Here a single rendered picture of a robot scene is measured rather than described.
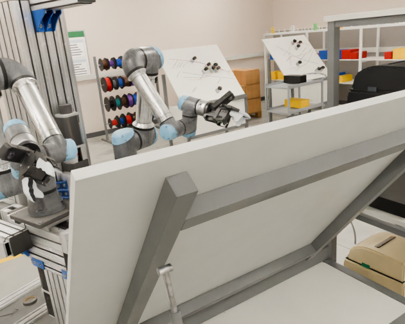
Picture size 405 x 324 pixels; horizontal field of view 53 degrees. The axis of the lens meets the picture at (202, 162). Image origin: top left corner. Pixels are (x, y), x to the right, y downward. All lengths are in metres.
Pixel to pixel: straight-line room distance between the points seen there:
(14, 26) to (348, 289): 1.76
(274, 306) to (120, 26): 7.72
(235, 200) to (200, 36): 9.13
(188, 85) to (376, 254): 4.67
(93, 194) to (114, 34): 8.26
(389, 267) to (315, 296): 0.39
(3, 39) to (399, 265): 1.97
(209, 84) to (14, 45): 4.66
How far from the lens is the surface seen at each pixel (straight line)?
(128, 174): 0.57
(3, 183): 1.74
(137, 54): 1.95
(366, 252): 2.00
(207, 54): 6.78
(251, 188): 0.78
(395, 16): 1.60
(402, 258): 1.95
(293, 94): 7.42
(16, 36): 1.96
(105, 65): 7.83
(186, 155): 0.60
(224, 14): 10.26
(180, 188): 0.61
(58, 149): 1.46
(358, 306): 1.71
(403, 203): 1.77
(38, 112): 1.55
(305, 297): 1.73
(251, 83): 8.68
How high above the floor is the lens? 1.82
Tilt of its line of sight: 17 degrees down
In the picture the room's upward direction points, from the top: 5 degrees counter-clockwise
